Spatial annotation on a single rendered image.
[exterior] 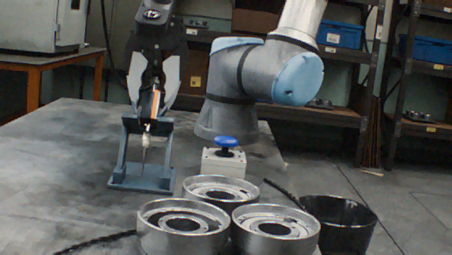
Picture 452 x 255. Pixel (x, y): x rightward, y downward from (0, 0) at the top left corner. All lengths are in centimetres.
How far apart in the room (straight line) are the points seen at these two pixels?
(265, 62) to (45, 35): 195
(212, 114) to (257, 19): 298
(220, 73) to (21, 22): 193
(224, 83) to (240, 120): 9
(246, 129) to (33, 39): 191
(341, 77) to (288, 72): 376
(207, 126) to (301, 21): 31
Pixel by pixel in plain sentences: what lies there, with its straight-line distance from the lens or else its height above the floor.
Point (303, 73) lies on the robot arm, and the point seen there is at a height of 98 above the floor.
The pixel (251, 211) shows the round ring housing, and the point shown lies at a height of 83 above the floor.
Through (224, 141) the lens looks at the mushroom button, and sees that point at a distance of 78.
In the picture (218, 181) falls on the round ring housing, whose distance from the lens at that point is 71.
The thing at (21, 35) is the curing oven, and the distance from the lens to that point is 285.
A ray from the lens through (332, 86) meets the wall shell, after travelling 470.
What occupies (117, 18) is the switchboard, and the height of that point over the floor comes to 103.
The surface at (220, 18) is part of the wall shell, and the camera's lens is 456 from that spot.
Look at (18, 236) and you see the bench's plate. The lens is 57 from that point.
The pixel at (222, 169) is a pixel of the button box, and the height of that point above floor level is 83.
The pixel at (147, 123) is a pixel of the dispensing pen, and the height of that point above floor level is 89.
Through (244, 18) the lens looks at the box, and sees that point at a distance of 403.
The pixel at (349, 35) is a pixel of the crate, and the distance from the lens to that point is 420.
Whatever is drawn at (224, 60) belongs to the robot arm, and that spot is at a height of 98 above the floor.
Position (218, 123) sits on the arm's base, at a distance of 107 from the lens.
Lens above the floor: 105
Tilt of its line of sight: 12 degrees down
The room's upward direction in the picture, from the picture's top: 7 degrees clockwise
